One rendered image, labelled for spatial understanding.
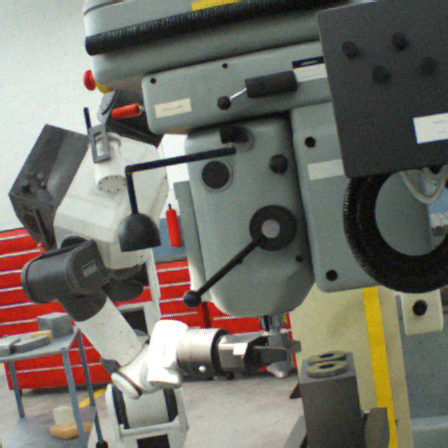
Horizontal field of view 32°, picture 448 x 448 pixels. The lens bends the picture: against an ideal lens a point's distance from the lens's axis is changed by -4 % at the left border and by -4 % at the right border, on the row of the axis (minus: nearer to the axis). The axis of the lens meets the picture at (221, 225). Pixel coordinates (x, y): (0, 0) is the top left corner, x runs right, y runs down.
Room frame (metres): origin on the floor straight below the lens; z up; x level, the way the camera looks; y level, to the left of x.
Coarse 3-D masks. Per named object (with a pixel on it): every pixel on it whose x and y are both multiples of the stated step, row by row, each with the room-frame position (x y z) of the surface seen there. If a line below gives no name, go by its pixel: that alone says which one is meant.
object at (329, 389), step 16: (336, 352) 1.78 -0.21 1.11; (304, 368) 1.74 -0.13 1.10; (320, 368) 1.67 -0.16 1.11; (336, 368) 1.64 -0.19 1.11; (352, 368) 1.66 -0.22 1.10; (304, 384) 1.62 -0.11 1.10; (320, 384) 1.61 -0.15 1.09; (336, 384) 1.61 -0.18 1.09; (352, 384) 1.60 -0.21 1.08; (304, 400) 1.62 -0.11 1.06; (320, 400) 1.61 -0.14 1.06; (336, 400) 1.61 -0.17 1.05; (352, 400) 1.60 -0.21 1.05; (320, 416) 1.61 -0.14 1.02; (336, 416) 1.61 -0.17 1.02; (352, 416) 1.60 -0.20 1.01; (320, 432) 1.61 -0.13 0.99; (336, 432) 1.61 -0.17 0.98; (352, 432) 1.60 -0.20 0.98
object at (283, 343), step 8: (288, 336) 1.36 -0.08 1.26; (264, 344) 1.36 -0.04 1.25; (272, 344) 1.34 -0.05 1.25; (280, 344) 1.34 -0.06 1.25; (288, 344) 1.35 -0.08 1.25; (288, 352) 1.35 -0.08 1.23; (288, 360) 1.35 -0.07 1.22; (272, 368) 1.35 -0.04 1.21; (280, 368) 1.34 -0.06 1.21; (288, 368) 1.35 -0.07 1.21
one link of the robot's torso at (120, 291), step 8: (144, 264) 1.95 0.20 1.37; (144, 272) 1.95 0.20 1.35; (112, 280) 1.95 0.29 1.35; (120, 280) 1.96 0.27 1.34; (128, 280) 1.97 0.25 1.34; (112, 288) 1.99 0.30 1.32; (120, 288) 2.00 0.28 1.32; (128, 288) 2.01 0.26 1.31; (136, 288) 2.02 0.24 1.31; (112, 296) 2.03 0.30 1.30; (120, 296) 2.04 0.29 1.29; (128, 296) 2.05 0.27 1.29; (136, 296) 2.06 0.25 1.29
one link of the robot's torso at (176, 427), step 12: (108, 384) 2.03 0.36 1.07; (108, 396) 1.99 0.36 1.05; (180, 396) 2.00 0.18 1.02; (108, 408) 1.99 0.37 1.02; (180, 408) 1.99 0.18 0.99; (180, 420) 2.00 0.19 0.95; (120, 432) 2.03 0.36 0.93; (132, 432) 2.02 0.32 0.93; (144, 432) 2.01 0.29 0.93; (156, 432) 1.99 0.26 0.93; (168, 432) 2.00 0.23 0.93; (180, 432) 2.00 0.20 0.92; (120, 444) 1.98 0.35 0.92; (132, 444) 1.99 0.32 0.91; (144, 444) 2.03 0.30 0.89; (156, 444) 2.04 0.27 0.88; (168, 444) 2.04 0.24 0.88; (180, 444) 2.01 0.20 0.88
